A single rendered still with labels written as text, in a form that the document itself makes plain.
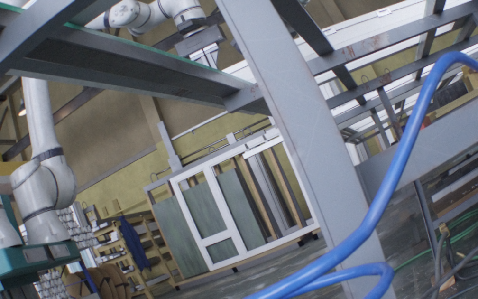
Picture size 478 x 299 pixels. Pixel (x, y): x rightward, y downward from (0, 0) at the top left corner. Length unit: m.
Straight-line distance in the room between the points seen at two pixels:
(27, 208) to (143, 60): 1.02
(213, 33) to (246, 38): 1.34
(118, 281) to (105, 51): 7.08
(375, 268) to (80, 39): 0.45
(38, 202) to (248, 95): 0.76
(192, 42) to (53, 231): 0.69
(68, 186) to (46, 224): 0.25
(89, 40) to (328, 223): 0.40
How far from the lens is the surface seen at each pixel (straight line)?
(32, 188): 1.80
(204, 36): 1.74
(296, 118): 0.38
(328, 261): 0.26
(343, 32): 1.60
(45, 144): 1.98
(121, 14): 1.68
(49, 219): 1.79
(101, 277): 7.63
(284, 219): 10.41
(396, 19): 1.61
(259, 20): 0.40
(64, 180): 1.96
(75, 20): 0.68
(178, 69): 1.00
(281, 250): 8.49
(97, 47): 0.71
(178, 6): 1.77
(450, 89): 3.56
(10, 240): 1.35
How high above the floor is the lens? 0.59
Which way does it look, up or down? 5 degrees up
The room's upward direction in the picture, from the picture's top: 24 degrees counter-clockwise
